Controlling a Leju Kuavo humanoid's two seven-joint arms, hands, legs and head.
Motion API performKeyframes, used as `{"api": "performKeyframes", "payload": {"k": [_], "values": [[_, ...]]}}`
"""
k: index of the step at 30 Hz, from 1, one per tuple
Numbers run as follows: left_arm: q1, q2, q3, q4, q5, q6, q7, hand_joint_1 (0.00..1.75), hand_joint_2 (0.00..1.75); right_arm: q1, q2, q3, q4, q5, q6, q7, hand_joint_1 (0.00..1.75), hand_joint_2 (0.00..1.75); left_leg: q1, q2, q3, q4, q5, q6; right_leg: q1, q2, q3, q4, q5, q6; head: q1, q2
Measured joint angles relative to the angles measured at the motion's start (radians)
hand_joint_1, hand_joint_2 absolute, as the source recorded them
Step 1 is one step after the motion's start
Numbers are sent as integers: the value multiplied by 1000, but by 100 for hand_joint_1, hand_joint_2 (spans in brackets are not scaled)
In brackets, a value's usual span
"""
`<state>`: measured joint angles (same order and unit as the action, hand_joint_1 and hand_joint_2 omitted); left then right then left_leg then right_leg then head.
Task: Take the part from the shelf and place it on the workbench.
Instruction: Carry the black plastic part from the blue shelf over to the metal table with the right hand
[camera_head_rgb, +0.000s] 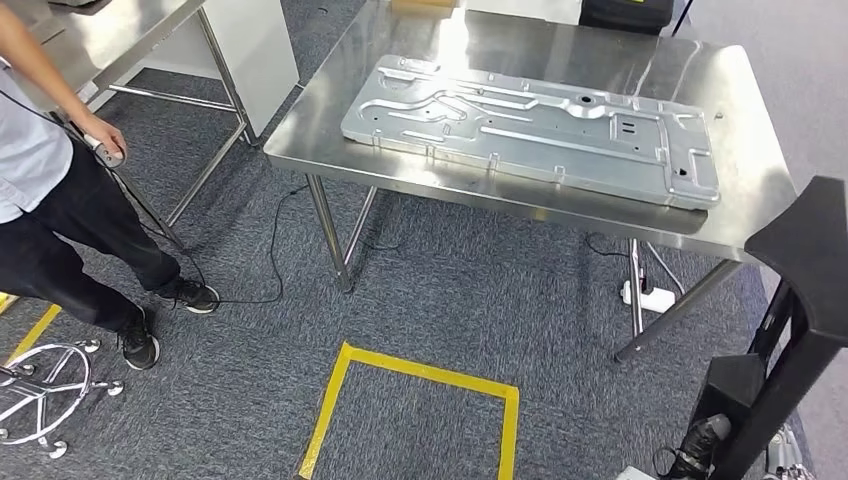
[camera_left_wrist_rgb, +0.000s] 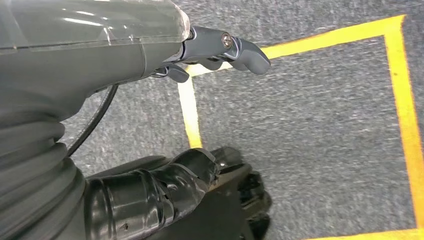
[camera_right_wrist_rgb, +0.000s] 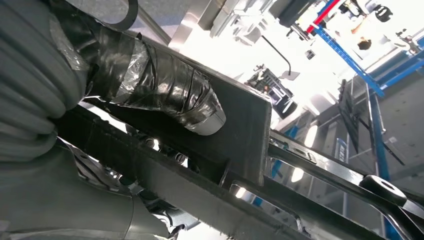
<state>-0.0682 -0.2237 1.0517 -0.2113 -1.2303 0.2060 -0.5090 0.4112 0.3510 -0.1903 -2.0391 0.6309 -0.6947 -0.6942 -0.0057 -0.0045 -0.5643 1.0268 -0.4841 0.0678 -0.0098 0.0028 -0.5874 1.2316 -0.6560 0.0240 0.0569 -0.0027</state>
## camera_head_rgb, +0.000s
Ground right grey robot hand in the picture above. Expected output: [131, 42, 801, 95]
[662, 413, 733, 480]

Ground person's hand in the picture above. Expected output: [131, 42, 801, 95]
[78, 113, 128, 160]

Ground grey handheld controller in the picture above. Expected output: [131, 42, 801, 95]
[82, 132, 127, 170]

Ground stainless steel workbench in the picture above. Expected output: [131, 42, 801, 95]
[263, 0, 800, 364]

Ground stainless steel table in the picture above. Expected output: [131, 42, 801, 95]
[0, 0, 261, 230]

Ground person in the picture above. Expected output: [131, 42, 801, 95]
[0, 0, 221, 372]

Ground stamped grey metal panel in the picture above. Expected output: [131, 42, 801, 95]
[339, 54, 722, 212]
[49, 0, 114, 16]

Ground white power strip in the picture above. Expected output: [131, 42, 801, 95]
[620, 280, 677, 315]

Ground white cabinet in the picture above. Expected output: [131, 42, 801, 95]
[142, 0, 301, 138]

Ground black stool with chrome base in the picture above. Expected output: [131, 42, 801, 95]
[0, 339, 126, 462]

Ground thin black pole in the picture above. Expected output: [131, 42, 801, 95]
[670, 0, 695, 38]

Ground black floor cable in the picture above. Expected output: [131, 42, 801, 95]
[135, 185, 311, 306]
[584, 231, 631, 261]

